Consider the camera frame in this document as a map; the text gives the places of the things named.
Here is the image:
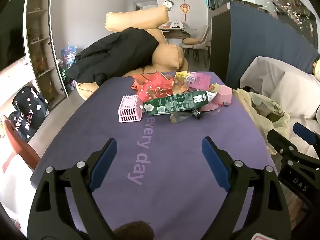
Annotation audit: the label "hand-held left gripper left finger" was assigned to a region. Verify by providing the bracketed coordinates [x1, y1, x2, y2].
[30, 137, 118, 240]

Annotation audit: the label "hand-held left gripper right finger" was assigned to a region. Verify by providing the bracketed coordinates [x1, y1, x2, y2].
[201, 136, 292, 240]

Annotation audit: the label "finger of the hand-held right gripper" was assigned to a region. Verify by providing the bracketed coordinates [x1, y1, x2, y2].
[266, 129, 304, 170]
[292, 122, 320, 159]

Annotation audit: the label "beige plastic bag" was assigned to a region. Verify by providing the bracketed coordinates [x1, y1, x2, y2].
[232, 88, 292, 155]

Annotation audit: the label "clear plastic wrapper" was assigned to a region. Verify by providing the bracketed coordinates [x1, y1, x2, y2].
[170, 108, 202, 124]

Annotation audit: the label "green milk carton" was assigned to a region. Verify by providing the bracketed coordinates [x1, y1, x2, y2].
[142, 91, 217, 115]

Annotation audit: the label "pink and yellow packet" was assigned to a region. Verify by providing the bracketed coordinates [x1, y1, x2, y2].
[174, 71, 212, 91]

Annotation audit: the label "orange snack packet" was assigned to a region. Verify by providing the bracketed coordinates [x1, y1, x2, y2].
[130, 74, 150, 90]

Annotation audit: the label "red patterned snack wrapper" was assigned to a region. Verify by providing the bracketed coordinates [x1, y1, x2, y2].
[136, 72, 177, 102]

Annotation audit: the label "purple printed table mat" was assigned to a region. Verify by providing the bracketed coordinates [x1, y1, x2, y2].
[30, 71, 278, 240]

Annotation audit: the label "white blanket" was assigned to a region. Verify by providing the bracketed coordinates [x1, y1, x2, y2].
[240, 56, 320, 160]

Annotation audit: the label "pink slotted plastic basket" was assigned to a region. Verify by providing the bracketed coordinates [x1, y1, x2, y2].
[119, 94, 145, 123]

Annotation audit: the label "yellow plush toy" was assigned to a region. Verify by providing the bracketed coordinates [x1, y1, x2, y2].
[312, 57, 320, 80]

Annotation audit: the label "pink hexagonal lidded box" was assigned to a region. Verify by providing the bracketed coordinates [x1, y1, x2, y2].
[214, 85, 233, 107]

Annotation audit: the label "dark brown fuzzy object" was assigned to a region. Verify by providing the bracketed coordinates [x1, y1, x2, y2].
[112, 221, 155, 240]

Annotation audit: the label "red wooden chair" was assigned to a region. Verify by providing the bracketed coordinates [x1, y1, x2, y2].
[2, 119, 40, 170]

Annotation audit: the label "black printed tote bag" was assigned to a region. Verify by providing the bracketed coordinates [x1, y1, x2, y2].
[9, 85, 49, 140]

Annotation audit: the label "navy blue cover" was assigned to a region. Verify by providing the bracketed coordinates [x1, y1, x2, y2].
[226, 1, 320, 85]

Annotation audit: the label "dark brown cabinet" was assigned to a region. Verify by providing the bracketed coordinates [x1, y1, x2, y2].
[209, 9, 232, 82]

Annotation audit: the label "black jacket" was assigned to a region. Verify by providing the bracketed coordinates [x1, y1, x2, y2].
[65, 27, 160, 85]

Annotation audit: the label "colourful gift bag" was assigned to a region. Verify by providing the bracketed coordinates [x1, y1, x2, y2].
[60, 45, 78, 69]

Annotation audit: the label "large tan teddy bear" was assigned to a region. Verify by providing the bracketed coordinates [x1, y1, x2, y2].
[75, 6, 189, 100]

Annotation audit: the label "grey dining chair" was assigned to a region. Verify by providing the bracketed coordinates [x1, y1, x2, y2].
[179, 25, 210, 63]

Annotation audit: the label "dining table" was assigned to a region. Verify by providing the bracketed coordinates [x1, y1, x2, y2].
[159, 21, 198, 45]

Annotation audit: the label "white food cover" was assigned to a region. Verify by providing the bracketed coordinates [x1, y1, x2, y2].
[166, 21, 190, 29]

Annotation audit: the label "open display shelf cabinet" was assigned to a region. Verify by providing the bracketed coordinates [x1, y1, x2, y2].
[24, 0, 69, 110]

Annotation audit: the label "black television screen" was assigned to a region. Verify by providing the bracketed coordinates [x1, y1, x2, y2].
[0, 0, 25, 73]

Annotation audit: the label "red hanging wall ornament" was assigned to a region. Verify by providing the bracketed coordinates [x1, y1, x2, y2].
[179, 0, 190, 22]

